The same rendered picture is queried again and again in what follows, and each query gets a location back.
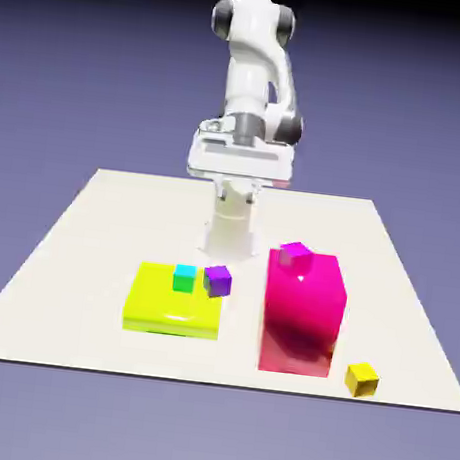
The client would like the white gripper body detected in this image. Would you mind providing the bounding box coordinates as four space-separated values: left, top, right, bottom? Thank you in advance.
185 127 298 191

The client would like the small magenta cube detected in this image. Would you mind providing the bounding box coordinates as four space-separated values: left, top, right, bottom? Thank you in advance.
276 239 316 276

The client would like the small purple cube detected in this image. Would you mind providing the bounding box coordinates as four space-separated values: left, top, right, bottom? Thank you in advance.
200 262 235 301

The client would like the small cyan cube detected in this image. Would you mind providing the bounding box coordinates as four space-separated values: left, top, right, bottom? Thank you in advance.
171 263 199 295

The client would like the small yellow cube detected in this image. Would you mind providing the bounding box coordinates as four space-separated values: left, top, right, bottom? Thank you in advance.
342 359 383 402

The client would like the large pink box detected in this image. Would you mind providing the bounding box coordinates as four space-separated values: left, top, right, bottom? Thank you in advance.
255 247 354 381

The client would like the large yellow-green box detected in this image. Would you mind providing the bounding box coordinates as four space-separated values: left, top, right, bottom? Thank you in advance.
120 259 227 342

